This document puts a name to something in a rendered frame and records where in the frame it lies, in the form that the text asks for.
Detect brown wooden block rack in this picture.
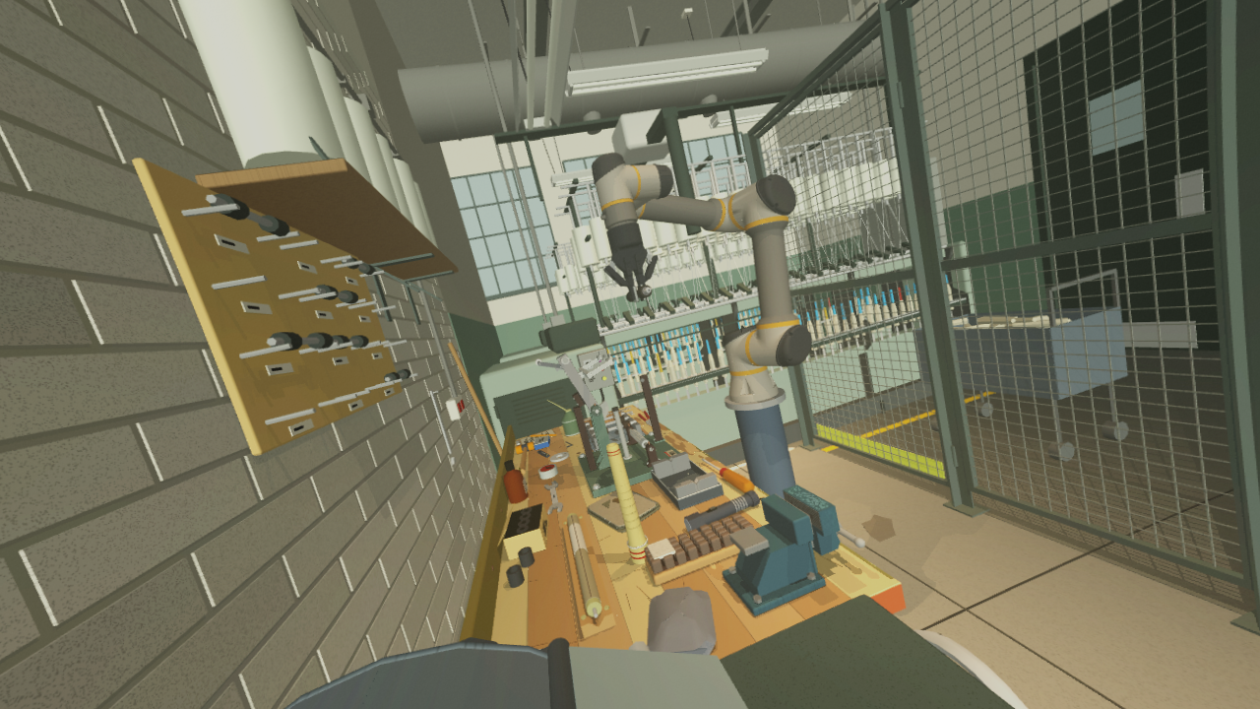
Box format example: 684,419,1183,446
644,516,761,584

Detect black knurled roller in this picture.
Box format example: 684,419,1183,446
683,492,762,534

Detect blue bench vise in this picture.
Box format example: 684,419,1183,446
723,486,845,617

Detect white ceiling light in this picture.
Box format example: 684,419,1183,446
565,48,770,98

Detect grey tray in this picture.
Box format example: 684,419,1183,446
651,456,726,510

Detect row of white wall cylinders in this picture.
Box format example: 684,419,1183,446
175,0,438,243

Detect wooden wall peg board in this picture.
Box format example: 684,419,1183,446
132,157,460,457

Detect long cream roller on cradle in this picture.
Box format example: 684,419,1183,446
564,513,618,638

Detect grey box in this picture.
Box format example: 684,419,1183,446
565,644,751,709

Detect green machine cabinet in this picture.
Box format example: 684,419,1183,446
478,317,613,456

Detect grey wheeled trolley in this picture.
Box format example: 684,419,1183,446
948,269,1133,461

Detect green drafting unit body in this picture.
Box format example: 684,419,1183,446
575,392,682,496

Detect black open box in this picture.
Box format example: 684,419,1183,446
501,506,549,563

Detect grey ceiling duct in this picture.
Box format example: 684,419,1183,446
398,22,887,145

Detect orange handled screwdriver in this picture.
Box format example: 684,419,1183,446
689,454,756,494

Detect cream upright bobbin tube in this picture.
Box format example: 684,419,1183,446
604,440,652,564

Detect grey square plate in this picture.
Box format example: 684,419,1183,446
588,491,662,534

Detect dark green slab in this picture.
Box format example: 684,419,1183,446
722,594,1017,709

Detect large paned window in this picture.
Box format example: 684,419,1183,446
448,165,554,298

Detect dark blue grey drum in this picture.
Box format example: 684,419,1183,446
283,638,574,709

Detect green wire mesh fence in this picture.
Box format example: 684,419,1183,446
746,0,1260,635

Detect wooden stick on wall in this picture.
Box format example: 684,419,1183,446
447,339,504,456

